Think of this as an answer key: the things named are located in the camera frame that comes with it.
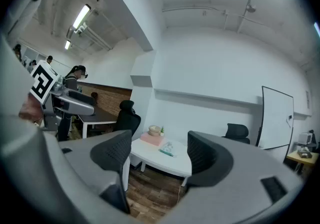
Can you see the yellow side table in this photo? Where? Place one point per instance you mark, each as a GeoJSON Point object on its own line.
{"type": "Point", "coordinates": [303, 158]}

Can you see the teal patterned pouch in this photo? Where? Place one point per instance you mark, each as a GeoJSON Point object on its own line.
{"type": "Point", "coordinates": [167, 149]}

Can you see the small green potted plant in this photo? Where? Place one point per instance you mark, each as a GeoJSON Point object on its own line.
{"type": "Point", "coordinates": [162, 130]}

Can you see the beige round container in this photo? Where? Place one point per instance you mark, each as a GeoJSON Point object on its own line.
{"type": "Point", "coordinates": [154, 130]}

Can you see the white low table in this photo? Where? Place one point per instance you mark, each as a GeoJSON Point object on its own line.
{"type": "Point", "coordinates": [162, 160]}

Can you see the brick pattern partition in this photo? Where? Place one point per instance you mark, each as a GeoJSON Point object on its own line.
{"type": "Point", "coordinates": [110, 98]}

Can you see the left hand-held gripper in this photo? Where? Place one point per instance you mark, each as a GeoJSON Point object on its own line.
{"type": "Point", "coordinates": [42, 82]}

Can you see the pink box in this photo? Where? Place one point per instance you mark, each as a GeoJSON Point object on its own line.
{"type": "Point", "coordinates": [152, 139]}

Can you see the black office chair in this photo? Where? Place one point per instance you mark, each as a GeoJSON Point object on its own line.
{"type": "Point", "coordinates": [237, 133]}
{"type": "Point", "coordinates": [128, 118]}

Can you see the white appliance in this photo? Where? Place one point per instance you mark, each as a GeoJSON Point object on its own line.
{"type": "Point", "coordinates": [305, 138]}

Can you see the white ceiling pipe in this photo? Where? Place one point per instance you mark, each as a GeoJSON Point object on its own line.
{"type": "Point", "coordinates": [207, 10]}

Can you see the tissue box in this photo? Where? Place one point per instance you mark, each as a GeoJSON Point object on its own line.
{"type": "Point", "coordinates": [303, 153]}

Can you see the long ceiling light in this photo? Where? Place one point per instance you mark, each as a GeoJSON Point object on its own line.
{"type": "Point", "coordinates": [81, 15]}
{"type": "Point", "coordinates": [67, 44]}

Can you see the person's left forearm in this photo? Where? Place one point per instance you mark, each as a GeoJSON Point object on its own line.
{"type": "Point", "coordinates": [30, 110]}

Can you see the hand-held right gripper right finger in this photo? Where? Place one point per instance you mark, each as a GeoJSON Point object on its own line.
{"type": "Point", "coordinates": [208, 156]}

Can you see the dark desk with white legs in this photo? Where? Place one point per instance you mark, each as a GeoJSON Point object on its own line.
{"type": "Point", "coordinates": [100, 117]}

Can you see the white board with black frame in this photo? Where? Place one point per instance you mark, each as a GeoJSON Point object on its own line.
{"type": "Point", "coordinates": [276, 118]}

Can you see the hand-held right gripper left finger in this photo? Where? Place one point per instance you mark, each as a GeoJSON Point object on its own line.
{"type": "Point", "coordinates": [112, 152]}

